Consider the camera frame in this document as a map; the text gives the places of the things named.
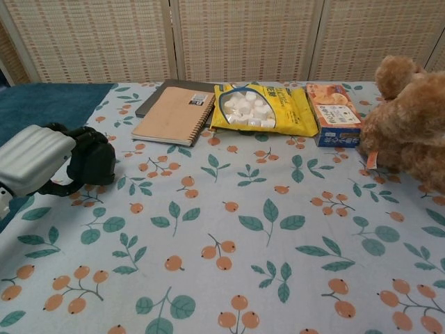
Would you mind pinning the orange biscuit box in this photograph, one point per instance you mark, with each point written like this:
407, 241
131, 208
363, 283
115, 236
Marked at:
335, 111

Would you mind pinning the brown spiral notebook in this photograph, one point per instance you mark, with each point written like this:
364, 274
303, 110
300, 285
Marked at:
170, 116

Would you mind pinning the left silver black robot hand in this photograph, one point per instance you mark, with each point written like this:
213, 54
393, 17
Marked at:
33, 156

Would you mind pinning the grey closed laptop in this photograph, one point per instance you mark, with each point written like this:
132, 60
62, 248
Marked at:
156, 95

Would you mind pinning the floral patterned tablecloth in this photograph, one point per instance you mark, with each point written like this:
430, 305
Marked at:
226, 226

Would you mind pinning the yellow marshmallow bag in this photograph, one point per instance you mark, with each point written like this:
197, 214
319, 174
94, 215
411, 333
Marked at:
288, 111

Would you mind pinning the woven bamboo folding screen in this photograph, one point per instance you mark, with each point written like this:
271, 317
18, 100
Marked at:
226, 38

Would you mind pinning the teal table cover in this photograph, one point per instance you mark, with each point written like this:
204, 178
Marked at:
45, 104

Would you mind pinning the brown teddy bear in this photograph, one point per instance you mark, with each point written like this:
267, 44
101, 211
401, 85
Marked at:
410, 121

